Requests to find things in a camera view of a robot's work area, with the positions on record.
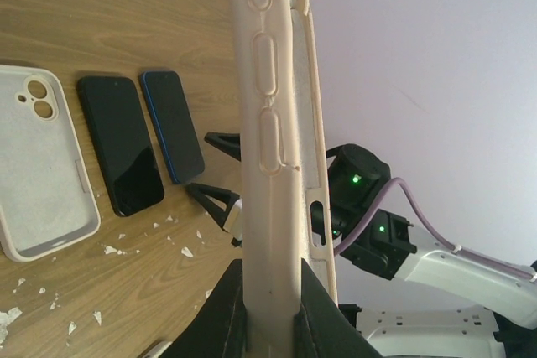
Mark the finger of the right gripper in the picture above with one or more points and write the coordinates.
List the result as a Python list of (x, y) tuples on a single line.
[(228, 143), (220, 204)]

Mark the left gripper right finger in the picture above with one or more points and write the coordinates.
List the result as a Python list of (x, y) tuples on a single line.
[(320, 329)]

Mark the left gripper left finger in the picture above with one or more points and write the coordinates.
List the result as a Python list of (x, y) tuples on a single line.
[(220, 327)]

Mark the white phone face down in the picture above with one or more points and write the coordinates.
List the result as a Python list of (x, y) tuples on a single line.
[(283, 159)]

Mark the blue smartphone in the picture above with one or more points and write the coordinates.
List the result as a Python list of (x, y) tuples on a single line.
[(173, 125)]

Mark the black smartphone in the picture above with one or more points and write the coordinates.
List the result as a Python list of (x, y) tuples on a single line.
[(121, 140)]

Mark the beige phone case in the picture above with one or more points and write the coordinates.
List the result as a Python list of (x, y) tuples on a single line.
[(46, 198)]

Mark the beige phone with ring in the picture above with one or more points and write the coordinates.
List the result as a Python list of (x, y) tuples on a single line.
[(157, 350)]

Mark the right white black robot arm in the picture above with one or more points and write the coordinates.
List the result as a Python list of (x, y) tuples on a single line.
[(386, 245)]

